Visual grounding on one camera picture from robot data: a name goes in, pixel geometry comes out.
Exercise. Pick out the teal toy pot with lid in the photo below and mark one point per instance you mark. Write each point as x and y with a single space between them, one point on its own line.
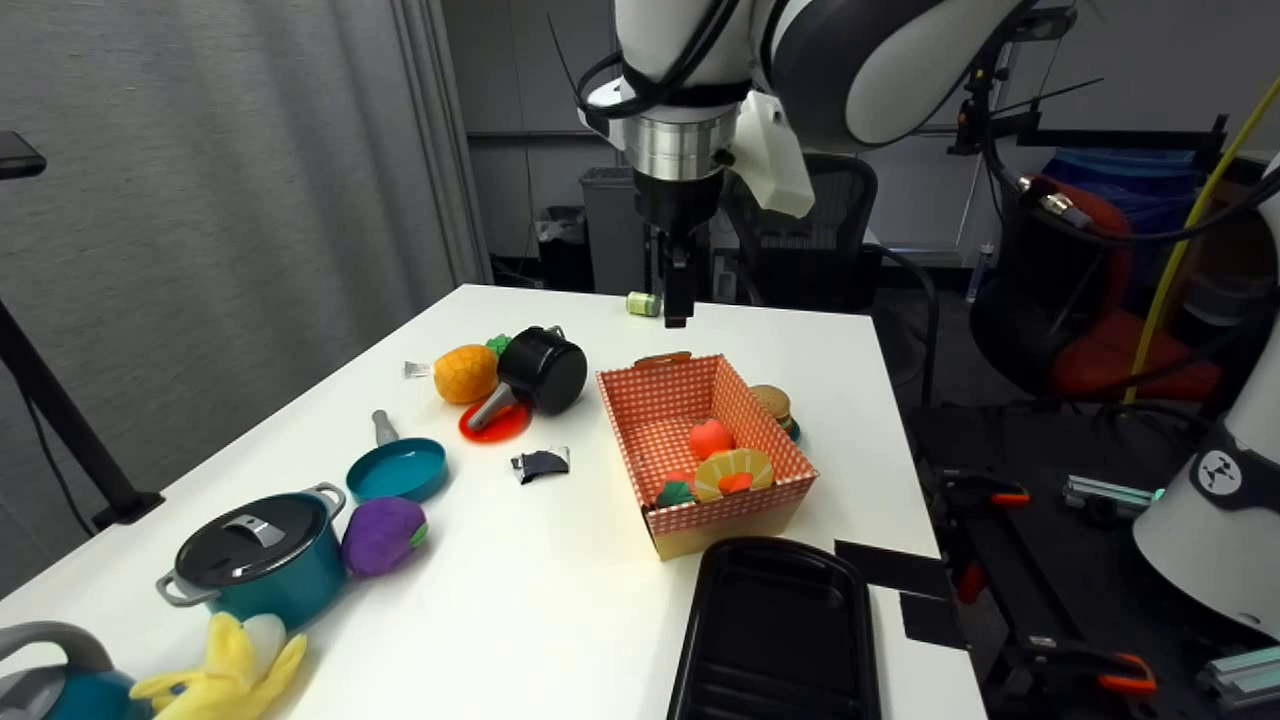
267 564

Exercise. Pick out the green vegetable toy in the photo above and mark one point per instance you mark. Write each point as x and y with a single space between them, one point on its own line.
497 345

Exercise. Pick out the black baking tray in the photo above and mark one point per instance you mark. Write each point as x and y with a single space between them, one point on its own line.
775 643

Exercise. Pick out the red-orange fruit toy green leaf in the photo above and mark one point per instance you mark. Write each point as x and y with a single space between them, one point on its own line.
674 492

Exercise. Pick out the large orange plush fruit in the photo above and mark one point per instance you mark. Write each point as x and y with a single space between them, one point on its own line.
464 374

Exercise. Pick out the grey curtain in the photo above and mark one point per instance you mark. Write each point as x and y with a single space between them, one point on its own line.
201 201

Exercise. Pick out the black flat strip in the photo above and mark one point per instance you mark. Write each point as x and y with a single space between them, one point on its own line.
887 561

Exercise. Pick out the red flat toy piece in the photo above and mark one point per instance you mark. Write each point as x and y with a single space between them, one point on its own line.
493 427

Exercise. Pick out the plush burger toy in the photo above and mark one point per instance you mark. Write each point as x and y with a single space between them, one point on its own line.
775 400

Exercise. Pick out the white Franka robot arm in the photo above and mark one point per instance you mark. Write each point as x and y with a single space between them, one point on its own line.
693 43

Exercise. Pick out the black stereo camera bar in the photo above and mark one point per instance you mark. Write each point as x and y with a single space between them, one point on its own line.
19 152

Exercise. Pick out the teal grey tool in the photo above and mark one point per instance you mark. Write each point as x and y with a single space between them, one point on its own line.
1106 492
1244 671

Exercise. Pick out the small green toy can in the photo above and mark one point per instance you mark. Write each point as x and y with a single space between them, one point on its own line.
641 306

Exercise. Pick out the black camera tripod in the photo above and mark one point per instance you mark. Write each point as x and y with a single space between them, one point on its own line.
66 427

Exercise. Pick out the red-orange round fruit toy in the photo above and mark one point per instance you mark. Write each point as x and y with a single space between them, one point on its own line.
711 436

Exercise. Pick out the orange black clamp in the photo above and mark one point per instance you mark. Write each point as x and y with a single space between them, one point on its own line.
1003 498
1124 682

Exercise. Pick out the black toy cup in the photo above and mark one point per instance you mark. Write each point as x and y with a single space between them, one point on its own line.
546 365

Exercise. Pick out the black camera stand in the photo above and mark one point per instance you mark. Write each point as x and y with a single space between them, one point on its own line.
984 103

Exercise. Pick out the red office chair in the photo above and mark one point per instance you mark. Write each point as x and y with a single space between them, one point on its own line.
1132 358

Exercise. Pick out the blue fabric item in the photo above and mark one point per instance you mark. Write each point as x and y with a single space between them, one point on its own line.
1132 168

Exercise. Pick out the teal toy frying pan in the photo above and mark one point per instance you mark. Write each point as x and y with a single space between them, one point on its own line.
398 473

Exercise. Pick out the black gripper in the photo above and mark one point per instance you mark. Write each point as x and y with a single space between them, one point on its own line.
679 234

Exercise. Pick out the orange checkered fruit box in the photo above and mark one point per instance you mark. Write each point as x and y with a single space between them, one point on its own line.
726 522

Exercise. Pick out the purple eggplant toy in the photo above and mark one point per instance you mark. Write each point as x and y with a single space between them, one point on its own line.
383 537

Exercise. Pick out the white object with round logo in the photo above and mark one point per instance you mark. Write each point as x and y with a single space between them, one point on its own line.
1212 544

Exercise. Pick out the small teal toy plate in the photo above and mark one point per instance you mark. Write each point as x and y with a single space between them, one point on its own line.
792 429

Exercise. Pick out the black office chair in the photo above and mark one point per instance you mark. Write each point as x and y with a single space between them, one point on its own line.
842 223

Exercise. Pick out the yellow toy glove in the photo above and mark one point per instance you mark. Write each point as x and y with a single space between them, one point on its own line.
232 675

